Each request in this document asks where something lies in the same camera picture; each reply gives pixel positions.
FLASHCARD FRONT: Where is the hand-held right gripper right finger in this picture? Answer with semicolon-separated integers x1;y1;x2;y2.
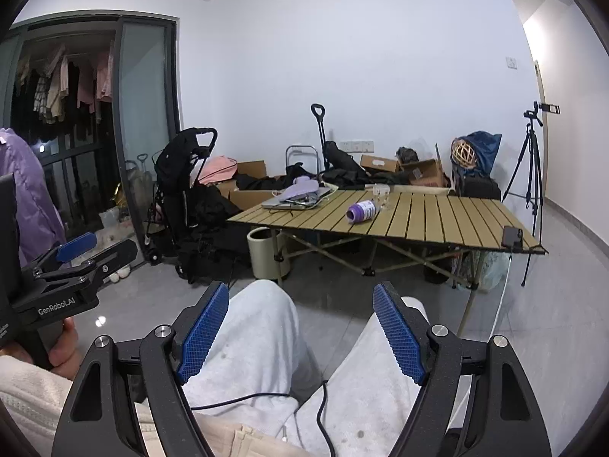
372;282;553;457

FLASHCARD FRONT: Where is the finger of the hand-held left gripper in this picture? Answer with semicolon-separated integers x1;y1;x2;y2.
35;239;139;296
21;232;98;281

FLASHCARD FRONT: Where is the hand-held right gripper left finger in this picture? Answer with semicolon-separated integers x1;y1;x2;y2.
51;281;230;457

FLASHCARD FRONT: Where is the person's left forearm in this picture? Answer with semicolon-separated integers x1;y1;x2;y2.
0;355;84;457

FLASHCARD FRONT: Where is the person's left hand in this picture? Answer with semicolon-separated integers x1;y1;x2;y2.
0;318;80;382

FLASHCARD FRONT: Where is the person's left leg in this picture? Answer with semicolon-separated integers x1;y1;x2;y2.
183;278;327;439

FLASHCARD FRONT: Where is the person's leg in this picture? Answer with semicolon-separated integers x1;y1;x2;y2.
285;296;472;457
183;278;327;439

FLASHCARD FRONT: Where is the person's right leg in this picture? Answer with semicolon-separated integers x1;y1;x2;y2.
285;296;472;457

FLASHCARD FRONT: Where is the purple jacket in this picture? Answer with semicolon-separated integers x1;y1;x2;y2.
0;128;67;265

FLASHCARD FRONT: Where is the white trash bin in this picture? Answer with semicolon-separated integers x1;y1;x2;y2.
246;227;291;282

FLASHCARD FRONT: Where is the beige jacket hem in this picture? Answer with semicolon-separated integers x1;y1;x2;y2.
136;402;308;457

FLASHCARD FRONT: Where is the black stroller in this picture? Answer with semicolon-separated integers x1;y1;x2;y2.
144;127;241;285

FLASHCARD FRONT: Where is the plastic bag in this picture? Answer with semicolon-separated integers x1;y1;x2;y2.
454;249;511;292

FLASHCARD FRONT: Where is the wooden slat folding table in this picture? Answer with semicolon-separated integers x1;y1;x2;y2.
226;189;549;292

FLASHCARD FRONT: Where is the purple bottle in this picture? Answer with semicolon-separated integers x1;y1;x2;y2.
346;201;379;224

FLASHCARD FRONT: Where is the pink cloth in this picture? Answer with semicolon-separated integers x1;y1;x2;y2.
196;155;239;185

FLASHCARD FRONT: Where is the sliding glass door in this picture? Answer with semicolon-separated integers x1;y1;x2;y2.
113;16;185;268

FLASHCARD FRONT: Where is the cardboard box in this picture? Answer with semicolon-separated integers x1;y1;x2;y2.
216;160;270;196
400;158;446;188
228;189;287;211
360;153;399;175

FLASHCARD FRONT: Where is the black smartphone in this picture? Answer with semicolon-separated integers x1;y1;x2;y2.
501;227;525;251

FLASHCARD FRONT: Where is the silver laptop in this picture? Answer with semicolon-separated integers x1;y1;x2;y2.
261;187;334;211

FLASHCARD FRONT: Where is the row of hanging clothes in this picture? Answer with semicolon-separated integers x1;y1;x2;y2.
13;42;118;125

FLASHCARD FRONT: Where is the black suitcase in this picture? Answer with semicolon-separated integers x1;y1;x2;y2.
453;174;503;201

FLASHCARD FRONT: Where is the pile of black clothes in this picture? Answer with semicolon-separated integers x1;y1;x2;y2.
235;140;416;192

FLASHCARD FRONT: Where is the purple cloth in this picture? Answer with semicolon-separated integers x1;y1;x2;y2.
278;176;321;201

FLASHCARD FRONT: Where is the woven rattan helmet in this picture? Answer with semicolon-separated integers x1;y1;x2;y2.
451;138;478;169

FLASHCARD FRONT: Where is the blue bag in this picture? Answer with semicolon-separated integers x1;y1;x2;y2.
463;131;503;178

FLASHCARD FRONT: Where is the black tripod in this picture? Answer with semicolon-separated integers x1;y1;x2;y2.
501;101;561;287

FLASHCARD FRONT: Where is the black cable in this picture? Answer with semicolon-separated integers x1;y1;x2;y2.
190;380;341;457

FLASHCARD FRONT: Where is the white charging cable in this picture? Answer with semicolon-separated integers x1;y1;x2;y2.
494;249;513;341

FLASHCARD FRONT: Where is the metal folding frame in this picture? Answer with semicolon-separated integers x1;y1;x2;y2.
285;145;318;178

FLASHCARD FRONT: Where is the black cart handle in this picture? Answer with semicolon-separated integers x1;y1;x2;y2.
311;103;334;172

